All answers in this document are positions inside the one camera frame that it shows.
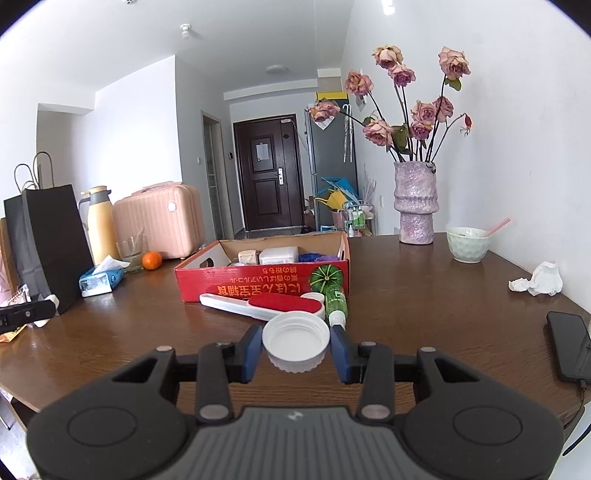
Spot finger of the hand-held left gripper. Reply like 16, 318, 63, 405
0, 300, 55, 334

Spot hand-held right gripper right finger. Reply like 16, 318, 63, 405
330, 325, 539, 425

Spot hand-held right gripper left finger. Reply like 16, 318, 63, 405
55, 323, 264, 425

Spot large white lid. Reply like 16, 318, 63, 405
262, 312, 332, 374

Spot red cardboard box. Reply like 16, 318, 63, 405
174, 231, 350, 303

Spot clear plastic container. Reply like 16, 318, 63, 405
259, 246, 300, 266

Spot green spray bottle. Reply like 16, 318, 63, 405
323, 284, 349, 330

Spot red and white lint brush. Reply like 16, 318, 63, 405
199, 293, 326, 321

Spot brown paper bag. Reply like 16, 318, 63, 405
0, 218, 20, 291

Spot black paper bag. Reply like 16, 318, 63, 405
4, 152, 95, 316

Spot blue tissue pack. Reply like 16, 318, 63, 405
78, 255, 131, 297

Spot yellow thermos jug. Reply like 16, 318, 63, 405
78, 186, 122, 266

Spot clear drinking glass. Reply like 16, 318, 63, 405
115, 235, 149, 272

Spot white trolley with bottles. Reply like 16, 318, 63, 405
344, 203, 378, 237

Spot pink suitcase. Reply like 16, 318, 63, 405
112, 181, 206, 260

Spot pale green bowl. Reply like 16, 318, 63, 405
446, 226, 491, 264

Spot dark brown entrance door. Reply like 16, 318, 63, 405
233, 114, 305, 233

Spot pink ceramic vase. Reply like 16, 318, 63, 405
393, 161, 438, 245

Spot interior glass door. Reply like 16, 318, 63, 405
202, 111, 225, 241

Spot pink spoon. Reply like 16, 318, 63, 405
482, 215, 513, 237

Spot grey refrigerator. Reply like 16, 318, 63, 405
304, 102, 358, 232

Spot crumpled white tissue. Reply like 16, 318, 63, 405
509, 261, 564, 297

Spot clear umbrella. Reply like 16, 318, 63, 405
344, 104, 354, 162

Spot black smartphone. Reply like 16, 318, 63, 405
546, 311, 591, 383

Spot dried pink roses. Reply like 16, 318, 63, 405
308, 45, 474, 163

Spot black charging cable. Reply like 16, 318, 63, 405
566, 378, 591, 425

